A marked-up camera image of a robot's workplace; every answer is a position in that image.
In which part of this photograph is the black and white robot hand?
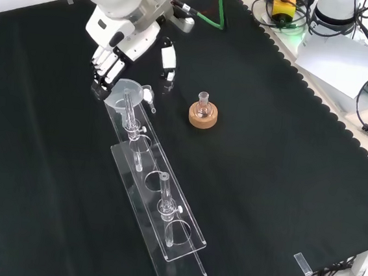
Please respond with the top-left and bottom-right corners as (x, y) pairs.
(79, 4), (184, 108)

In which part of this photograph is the clear plastic funnel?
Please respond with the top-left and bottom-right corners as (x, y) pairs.
(102, 77), (145, 127)

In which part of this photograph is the glass weighing funnel with powder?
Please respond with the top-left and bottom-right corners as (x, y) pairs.
(139, 84), (160, 114)

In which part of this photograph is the clear acrylic funnel stand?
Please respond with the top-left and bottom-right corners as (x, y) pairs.
(87, 86), (225, 276)

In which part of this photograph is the small glass round-bottom flask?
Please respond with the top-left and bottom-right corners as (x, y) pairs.
(194, 91), (214, 120)

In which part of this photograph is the yellow stop button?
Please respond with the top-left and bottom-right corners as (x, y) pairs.
(270, 0), (298, 26)

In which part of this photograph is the black cloth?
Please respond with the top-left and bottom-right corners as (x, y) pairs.
(0, 0), (368, 276)

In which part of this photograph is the pale board sheet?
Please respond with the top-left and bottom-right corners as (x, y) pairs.
(291, 28), (368, 99)

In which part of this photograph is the white table leg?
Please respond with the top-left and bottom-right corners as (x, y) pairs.
(350, 245), (368, 276)

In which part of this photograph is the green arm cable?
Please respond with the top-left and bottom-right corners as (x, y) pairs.
(194, 0), (227, 30)

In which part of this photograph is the cork ring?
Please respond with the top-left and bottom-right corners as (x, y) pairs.
(187, 101), (221, 130)

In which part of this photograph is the black cable loop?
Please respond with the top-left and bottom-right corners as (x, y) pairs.
(249, 0), (315, 35)

